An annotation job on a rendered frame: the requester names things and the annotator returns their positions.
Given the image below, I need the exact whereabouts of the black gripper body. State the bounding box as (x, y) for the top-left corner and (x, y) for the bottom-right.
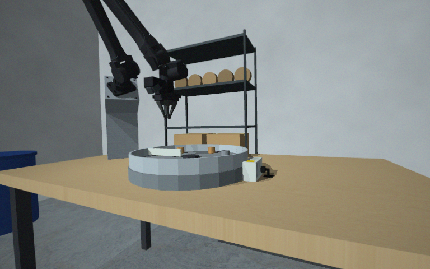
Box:
(152, 83), (181, 101)

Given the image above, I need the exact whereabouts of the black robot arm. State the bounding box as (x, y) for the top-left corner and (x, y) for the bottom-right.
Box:
(83, 0), (188, 96)

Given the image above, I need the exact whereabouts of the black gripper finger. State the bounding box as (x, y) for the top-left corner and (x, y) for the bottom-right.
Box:
(164, 100), (177, 119)
(156, 101), (167, 119)

